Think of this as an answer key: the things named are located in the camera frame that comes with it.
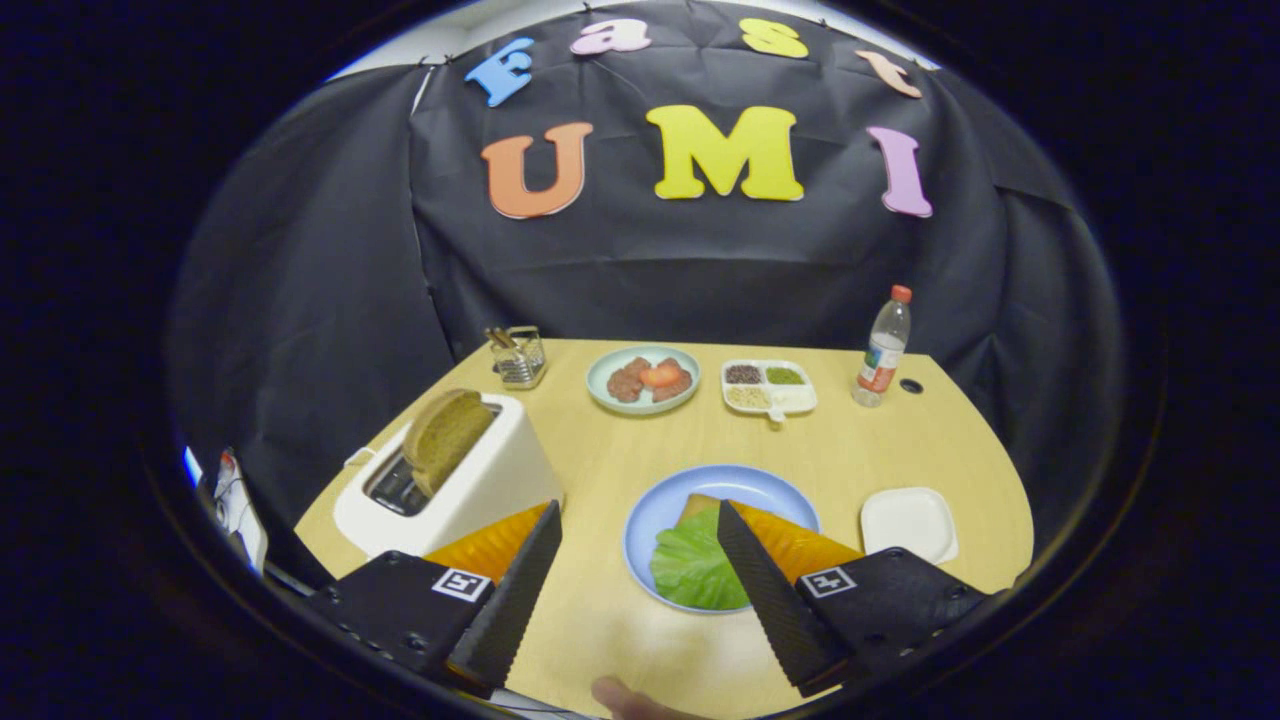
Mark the brown wooden utensils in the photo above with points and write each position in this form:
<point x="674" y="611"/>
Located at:
<point x="500" y="339"/>

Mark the pile of pale beans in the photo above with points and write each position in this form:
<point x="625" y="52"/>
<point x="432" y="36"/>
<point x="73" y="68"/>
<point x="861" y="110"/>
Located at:
<point x="748" y="397"/>

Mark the brown toast on plate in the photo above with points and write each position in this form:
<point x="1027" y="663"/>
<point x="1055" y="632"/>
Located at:
<point x="695" y="503"/>

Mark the metal mesh utensil holder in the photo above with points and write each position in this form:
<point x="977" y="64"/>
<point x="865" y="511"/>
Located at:
<point x="525" y="365"/>

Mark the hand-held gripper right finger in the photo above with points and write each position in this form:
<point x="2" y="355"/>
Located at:
<point x="765" y="600"/>

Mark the white divided tray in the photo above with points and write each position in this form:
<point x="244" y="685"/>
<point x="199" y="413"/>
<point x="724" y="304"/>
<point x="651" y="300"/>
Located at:
<point x="795" y="398"/>

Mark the clear bottle with red cap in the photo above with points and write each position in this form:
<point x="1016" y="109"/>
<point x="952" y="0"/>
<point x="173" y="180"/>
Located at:
<point x="883" y="355"/>

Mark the blue round plate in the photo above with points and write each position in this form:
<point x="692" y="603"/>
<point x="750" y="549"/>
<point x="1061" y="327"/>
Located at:
<point x="660" y="500"/>

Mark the red tomato slice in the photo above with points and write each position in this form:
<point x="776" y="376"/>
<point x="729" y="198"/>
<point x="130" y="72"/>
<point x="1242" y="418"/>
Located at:
<point x="662" y="375"/>

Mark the small white square plate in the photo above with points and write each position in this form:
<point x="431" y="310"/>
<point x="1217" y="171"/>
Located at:
<point x="908" y="525"/>

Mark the white toaster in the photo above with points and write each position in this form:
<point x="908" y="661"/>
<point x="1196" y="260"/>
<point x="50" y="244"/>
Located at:
<point x="490" y="490"/>

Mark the brown bread slice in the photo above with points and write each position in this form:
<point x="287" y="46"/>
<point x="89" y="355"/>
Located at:
<point x="445" y="435"/>

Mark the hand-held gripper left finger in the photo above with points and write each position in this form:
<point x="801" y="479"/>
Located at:
<point x="520" y="600"/>

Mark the green lettuce leaf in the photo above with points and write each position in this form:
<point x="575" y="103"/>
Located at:
<point x="690" y="565"/>

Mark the pile of green beans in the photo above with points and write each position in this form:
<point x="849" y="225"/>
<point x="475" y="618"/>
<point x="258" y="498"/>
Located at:
<point x="784" y="376"/>

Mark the brown meat slice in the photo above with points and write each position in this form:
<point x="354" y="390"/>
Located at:
<point x="625" y="383"/>
<point x="678" y="386"/>

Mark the pale green round plate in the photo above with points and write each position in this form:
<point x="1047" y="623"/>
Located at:
<point x="600" y="385"/>

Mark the white object with red mark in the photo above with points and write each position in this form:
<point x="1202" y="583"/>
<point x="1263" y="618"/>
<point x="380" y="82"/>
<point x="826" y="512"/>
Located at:
<point x="243" y="510"/>

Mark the black backdrop cloth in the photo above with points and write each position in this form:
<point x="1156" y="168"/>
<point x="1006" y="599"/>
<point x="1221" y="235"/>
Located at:
<point x="640" y="270"/>

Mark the pile of dark beans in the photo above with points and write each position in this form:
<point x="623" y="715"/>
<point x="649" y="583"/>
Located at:
<point x="743" y="374"/>

